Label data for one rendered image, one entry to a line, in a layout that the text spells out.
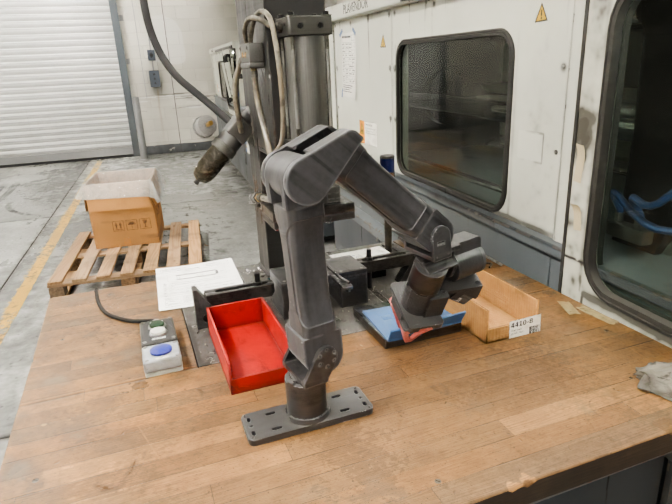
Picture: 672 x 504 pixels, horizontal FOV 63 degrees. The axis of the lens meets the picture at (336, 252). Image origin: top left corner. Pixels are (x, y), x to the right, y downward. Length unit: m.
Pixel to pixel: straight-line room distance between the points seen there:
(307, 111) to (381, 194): 0.38
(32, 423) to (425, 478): 0.63
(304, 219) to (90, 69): 9.64
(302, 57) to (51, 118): 9.41
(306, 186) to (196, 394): 0.45
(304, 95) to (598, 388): 0.75
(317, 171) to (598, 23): 0.77
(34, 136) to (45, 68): 1.11
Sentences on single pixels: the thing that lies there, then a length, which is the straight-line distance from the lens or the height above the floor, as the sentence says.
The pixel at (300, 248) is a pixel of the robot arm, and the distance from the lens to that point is 0.75.
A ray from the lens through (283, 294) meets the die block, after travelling 1.18.
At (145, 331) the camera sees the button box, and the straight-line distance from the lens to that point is 1.18.
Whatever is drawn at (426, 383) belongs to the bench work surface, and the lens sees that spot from 0.98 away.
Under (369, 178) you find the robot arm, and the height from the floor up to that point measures 1.27.
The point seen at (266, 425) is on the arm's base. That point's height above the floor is 0.91.
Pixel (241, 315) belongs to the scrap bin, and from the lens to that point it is 1.19.
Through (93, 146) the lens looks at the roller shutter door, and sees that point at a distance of 10.39.
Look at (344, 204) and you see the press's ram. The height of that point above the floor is 1.14.
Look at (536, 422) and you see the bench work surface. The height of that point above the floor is 0.90.
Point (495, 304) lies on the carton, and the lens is 1.26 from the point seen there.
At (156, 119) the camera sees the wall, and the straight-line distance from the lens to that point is 10.35.
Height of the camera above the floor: 1.43
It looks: 19 degrees down
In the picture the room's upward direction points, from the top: 3 degrees counter-clockwise
